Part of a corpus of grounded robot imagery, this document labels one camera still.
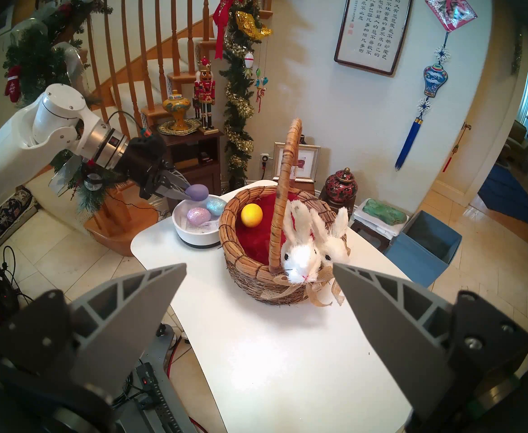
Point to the red mitten ornament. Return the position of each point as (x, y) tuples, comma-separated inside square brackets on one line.
[(13, 85)]

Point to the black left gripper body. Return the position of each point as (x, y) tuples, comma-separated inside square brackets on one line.
[(149, 177)]

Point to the folded white towels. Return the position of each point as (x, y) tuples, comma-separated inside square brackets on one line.
[(372, 228)]

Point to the colourful hanging ornaments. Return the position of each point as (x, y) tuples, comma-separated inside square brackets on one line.
[(261, 82)]

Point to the red fabric basket lining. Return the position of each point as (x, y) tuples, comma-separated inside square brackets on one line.
[(255, 242)]

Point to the red tassel charm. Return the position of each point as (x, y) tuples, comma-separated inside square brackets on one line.
[(454, 149)]

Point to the blue glitter easter egg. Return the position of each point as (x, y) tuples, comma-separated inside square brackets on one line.
[(216, 206)]

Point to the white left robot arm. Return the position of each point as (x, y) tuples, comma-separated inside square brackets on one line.
[(11, 143)]

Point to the blue fabric storage bin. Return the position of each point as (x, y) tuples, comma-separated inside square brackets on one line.
[(426, 251)]

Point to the white egg ornament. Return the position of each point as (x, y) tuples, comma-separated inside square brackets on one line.
[(249, 60)]

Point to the yellow cloisonne urn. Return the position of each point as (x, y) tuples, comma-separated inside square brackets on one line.
[(177, 107)]

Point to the pink glitter easter egg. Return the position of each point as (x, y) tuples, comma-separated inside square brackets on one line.
[(198, 216)]

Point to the red nutcracker figure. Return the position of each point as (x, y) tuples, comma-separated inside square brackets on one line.
[(206, 89)]

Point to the small framed red picture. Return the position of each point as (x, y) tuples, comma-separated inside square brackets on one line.
[(308, 161)]

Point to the white round bowl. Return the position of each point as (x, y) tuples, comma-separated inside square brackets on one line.
[(196, 236)]

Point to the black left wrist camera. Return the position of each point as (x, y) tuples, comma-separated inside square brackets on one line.
[(149, 145)]

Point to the red ribbon bow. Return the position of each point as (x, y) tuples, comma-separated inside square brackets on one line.
[(222, 21)]

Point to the blue floor rug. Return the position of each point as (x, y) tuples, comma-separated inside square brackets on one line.
[(512, 193)]

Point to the gold fish ornament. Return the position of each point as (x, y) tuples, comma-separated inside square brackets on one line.
[(252, 25)]

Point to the small dark floral rug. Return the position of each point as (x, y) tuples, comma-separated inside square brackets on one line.
[(9, 215)]

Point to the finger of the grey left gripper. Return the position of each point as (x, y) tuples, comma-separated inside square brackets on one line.
[(180, 195), (173, 182)]

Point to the green banister garland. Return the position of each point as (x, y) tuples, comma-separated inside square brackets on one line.
[(34, 62)]

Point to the white plush bunny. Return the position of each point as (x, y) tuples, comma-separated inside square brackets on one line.
[(334, 249), (299, 256)]

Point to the black power strip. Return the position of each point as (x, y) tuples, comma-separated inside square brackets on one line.
[(153, 391)]

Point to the green jade stone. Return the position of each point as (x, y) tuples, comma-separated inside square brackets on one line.
[(383, 211)]

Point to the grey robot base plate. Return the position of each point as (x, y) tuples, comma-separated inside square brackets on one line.
[(158, 346)]

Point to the dark wooden side table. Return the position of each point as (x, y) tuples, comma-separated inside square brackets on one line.
[(200, 139)]

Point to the purple easter egg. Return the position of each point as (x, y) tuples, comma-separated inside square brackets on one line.
[(197, 192)]

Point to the green garland with gold tinsel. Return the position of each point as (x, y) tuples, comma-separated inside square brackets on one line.
[(239, 76)]

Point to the red diamond fu decoration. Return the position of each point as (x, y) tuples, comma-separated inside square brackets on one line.
[(451, 8)]

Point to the beige armchair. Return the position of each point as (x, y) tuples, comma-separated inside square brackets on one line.
[(518, 141)]

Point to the white wall plug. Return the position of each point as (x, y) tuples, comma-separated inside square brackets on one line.
[(265, 157)]

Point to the silver tinsel doorway garland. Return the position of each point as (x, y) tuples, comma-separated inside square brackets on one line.
[(516, 53)]

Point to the yellow easter egg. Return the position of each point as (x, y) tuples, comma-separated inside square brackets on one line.
[(251, 215)]

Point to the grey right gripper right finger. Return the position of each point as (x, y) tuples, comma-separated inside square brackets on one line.
[(408, 337)]

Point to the wooden stair banister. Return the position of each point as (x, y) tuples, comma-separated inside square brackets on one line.
[(119, 224)]

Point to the red ceramic lidded jar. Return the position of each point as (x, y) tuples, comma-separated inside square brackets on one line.
[(340, 188)]

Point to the framed calligraphy scroll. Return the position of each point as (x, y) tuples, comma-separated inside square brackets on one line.
[(374, 26)]

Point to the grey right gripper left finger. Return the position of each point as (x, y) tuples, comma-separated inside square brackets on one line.
[(110, 328)]

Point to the blue vase hanging with tassel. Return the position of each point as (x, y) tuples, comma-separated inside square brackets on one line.
[(435, 79)]

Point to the ornate decorative plate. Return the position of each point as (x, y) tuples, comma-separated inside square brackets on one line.
[(167, 130)]

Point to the black base knob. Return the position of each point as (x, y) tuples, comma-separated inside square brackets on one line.
[(161, 329)]

